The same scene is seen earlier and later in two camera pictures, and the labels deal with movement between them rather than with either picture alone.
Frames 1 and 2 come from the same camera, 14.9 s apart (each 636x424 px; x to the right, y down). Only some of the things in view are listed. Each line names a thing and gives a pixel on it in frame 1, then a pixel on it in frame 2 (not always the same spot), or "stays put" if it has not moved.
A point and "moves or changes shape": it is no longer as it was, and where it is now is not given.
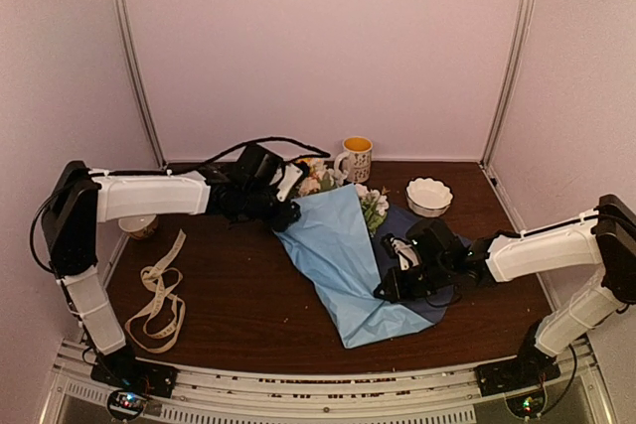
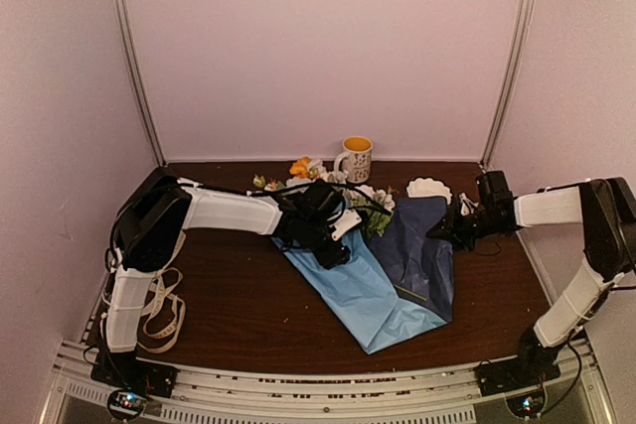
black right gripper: [398, 291] → [451, 229]
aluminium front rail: [450, 395] stays put
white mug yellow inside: [356, 158] stays put
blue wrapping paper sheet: [343, 258] moves or changes shape
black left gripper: [280, 220] → [332, 258]
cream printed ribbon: [159, 326] stays put
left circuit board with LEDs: [125, 404] stays put
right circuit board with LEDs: [529, 405] stays put
